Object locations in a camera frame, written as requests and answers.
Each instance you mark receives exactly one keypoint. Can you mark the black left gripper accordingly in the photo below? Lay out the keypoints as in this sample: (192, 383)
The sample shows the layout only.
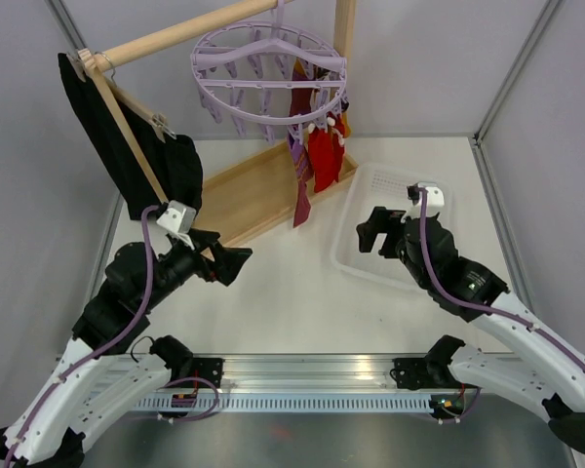
(228, 260)

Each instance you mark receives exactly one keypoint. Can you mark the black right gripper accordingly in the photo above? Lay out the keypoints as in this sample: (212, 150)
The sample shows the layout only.
(380, 220)

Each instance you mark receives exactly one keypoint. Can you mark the red sock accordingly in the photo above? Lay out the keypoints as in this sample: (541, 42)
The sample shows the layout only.
(319, 150)
(338, 134)

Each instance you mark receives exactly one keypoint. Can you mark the maroon purple striped sock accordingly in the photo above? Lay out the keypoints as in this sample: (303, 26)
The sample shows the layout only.
(300, 100)

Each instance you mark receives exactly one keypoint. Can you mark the mustard sock brown cuff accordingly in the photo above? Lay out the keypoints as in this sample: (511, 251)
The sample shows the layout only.
(309, 72)

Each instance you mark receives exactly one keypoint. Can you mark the purple round clip hanger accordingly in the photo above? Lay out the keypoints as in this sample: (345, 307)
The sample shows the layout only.
(243, 71)

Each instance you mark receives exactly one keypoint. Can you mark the mustard yellow sock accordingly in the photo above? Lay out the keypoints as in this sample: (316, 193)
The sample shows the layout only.
(346, 131)

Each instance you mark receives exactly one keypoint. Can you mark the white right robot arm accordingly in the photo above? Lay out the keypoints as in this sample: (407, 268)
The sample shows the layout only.
(549, 382)

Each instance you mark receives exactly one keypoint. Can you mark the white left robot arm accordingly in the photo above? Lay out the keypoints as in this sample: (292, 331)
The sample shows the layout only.
(67, 417)

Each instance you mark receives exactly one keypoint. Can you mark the wooden clip hanger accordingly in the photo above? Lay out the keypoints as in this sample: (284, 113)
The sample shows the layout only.
(107, 87)

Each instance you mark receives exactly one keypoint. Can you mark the white plastic basket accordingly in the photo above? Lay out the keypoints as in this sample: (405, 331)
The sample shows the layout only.
(386, 186)

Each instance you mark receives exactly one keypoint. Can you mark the wooden clothes rack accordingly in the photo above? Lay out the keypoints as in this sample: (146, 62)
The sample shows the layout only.
(240, 202)

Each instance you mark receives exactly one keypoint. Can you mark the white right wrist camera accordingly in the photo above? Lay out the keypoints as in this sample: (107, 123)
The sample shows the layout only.
(427, 200)

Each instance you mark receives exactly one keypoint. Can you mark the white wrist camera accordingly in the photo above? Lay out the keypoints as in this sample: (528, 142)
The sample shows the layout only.
(427, 200)
(177, 219)

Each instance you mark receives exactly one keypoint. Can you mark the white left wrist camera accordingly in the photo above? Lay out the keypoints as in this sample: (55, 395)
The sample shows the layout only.
(177, 219)

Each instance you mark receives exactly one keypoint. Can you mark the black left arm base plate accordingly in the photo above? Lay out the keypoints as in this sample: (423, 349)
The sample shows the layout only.
(207, 368)

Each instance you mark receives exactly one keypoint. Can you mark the aluminium mounting rail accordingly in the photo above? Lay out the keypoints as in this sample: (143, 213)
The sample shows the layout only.
(312, 371)

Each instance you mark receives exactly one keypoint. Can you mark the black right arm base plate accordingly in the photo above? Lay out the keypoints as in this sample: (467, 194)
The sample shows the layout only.
(423, 374)

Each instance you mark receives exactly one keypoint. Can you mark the white slotted cable duct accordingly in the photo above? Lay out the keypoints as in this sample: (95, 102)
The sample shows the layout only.
(288, 403)

